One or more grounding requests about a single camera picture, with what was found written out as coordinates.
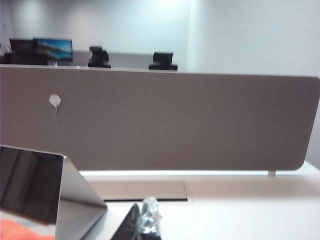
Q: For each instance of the monitor with lit screen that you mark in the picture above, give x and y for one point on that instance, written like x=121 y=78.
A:
x=53 y=50

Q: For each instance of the white round adhesive hook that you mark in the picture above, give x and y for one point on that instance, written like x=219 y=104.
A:
x=55 y=100

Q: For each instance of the orange microfibre cloth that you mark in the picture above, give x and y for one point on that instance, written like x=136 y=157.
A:
x=20 y=231

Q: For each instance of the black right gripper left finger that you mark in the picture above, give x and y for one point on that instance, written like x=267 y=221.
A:
x=130 y=230

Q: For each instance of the dark switched-off monitor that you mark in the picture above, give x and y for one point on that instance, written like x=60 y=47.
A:
x=21 y=46

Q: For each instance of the grey-brown fabric desk divider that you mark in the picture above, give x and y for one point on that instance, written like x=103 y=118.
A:
x=175 y=120

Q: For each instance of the silver-padded right gripper right finger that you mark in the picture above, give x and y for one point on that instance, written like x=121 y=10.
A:
x=150 y=217

